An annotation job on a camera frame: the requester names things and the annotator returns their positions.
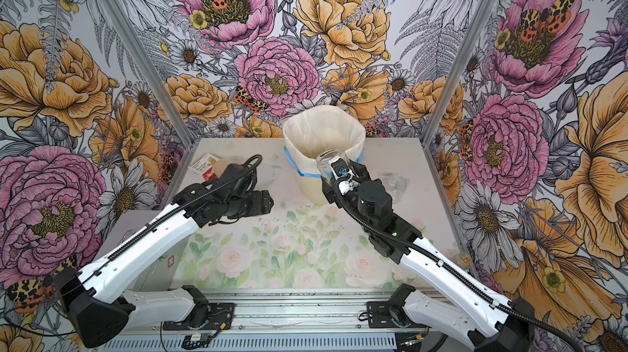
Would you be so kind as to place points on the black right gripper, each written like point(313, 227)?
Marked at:
point(333, 195)

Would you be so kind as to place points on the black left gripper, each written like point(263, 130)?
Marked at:
point(258, 206)

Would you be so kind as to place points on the glass jar with tea leaves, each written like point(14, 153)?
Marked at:
point(395, 185)

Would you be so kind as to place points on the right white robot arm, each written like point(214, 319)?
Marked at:
point(475, 316)

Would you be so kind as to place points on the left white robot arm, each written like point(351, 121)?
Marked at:
point(97, 323)

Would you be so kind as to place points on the glass tea jar beige lid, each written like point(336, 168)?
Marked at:
point(221, 165)

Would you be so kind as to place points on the red white bandage box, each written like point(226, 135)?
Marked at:
point(204, 165)

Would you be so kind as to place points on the beige trash bin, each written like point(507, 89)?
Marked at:
point(309, 181)

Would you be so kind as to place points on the silver metal case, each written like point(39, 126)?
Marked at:
point(111, 275)

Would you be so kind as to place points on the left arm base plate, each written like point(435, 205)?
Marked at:
point(210, 317)

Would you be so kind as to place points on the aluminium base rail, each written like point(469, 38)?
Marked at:
point(274, 312)

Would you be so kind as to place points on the aluminium corner post left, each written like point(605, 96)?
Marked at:
point(124, 27)

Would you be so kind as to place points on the aluminium corner post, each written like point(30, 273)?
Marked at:
point(476, 25)
point(124, 27)

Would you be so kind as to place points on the aluminium corner post right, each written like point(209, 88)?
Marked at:
point(476, 25)

